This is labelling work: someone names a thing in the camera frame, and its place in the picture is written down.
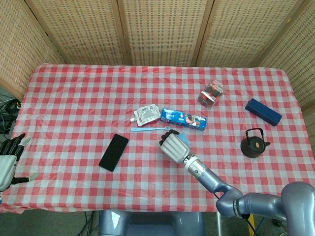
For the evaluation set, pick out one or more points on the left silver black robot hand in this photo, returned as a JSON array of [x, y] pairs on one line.
[[7, 162]]

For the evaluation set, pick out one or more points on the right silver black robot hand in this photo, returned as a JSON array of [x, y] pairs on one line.
[[175, 148]]

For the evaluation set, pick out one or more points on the light blue small box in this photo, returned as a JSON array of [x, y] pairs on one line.
[[184, 138]]

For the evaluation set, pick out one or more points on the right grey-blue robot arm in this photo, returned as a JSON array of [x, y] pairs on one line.
[[246, 199]]

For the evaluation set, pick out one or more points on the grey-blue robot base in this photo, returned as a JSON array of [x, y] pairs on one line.
[[150, 222]]

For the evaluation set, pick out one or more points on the blue toothpaste box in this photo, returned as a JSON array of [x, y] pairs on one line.
[[183, 119]]

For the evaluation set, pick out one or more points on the dark blue long box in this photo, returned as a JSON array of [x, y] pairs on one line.
[[263, 111]]

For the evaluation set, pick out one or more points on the light blue toothbrush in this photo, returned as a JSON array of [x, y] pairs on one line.
[[147, 129]]

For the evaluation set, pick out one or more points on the silver spout pouch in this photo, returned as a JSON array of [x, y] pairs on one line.
[[145, 114]]

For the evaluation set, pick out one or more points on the black smartphone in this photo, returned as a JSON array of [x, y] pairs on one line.
[[114, 152]]

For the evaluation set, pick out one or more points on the red black small carton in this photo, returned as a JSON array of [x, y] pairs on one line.
[[211, 93]]

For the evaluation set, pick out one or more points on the black cast iron teapot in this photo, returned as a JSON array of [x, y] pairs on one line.
[[253, 147]]

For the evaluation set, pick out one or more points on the red white checkered tablecloth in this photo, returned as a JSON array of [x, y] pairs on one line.
[[73, 103]]

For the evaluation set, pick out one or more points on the metal table leg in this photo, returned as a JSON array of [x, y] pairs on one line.
[[218, 227]]

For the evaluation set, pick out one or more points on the woven bamboo screen panel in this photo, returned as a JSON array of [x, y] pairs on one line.
[[162, 32], [243, 32], [81, 32], [295, 61], [22, 44]]

